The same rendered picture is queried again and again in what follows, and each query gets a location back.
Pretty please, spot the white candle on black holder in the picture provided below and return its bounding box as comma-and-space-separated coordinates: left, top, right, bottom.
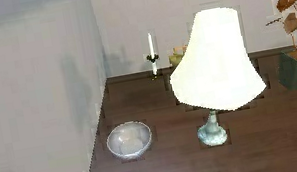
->
141, 31, 163, 81

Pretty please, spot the yellow green small pot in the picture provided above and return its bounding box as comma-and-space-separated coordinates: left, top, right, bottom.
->
166, 45, 191, 69

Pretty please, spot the grey glass bowl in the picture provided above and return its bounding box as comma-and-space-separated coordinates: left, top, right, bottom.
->
103, 117, 157, 164

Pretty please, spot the white shade table lamp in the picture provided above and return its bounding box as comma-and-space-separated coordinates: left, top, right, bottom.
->
158, 1, 276, 153

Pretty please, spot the dark brown wooden table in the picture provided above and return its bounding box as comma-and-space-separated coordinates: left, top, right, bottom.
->
60, 44, 297, 172

